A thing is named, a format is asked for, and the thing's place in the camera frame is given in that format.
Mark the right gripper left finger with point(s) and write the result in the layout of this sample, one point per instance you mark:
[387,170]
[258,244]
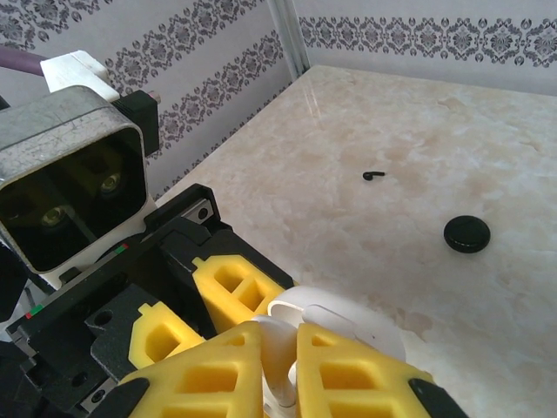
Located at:
[248,348]

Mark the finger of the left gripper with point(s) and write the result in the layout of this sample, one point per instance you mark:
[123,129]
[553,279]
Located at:
[204,278]
[139,331]

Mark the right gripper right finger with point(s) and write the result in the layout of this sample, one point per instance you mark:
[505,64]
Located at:
[304,348]

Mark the white earbud charging case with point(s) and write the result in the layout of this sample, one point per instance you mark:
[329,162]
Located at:
[374,331]

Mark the black round charging case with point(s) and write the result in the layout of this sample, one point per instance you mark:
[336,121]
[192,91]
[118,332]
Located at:
[466,235]

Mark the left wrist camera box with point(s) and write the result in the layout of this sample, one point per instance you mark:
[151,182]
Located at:
[52,122]

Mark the left aluminium frame post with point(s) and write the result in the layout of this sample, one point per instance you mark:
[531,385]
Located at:
[287,35]

